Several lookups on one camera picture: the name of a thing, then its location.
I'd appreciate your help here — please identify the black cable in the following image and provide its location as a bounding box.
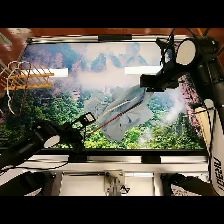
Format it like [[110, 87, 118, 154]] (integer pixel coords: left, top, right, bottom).
[[166, 28, 178, 46]]

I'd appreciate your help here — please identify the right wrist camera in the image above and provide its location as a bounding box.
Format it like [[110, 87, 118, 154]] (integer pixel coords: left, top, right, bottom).
[[155, 36, 176, 68]]

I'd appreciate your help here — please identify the silver frame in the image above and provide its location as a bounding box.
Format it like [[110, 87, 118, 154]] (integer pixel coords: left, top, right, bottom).
[[0, 34, 214, 197]]

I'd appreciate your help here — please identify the light blue shirt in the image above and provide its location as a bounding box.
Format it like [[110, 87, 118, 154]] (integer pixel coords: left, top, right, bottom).
[[83, 84, 155, 142]]

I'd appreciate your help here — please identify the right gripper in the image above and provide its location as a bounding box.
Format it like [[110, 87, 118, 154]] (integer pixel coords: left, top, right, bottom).
[[139, 73, 172, 93]]

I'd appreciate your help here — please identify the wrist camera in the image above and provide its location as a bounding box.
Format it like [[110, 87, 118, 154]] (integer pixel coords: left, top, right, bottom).
[[71, 112, 97, 130], [155, 36, 176, 68]]

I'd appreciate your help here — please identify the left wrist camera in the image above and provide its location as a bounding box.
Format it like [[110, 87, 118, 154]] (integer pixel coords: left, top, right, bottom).
[[71, 112, 97, 130]]

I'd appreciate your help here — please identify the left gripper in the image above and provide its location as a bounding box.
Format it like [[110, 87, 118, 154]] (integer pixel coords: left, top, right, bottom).
[[61, 121, 88, 150]]

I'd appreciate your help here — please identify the brown clothes hanger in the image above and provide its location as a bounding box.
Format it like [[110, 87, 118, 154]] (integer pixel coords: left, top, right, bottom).
[[87, 95, 148, 136]]

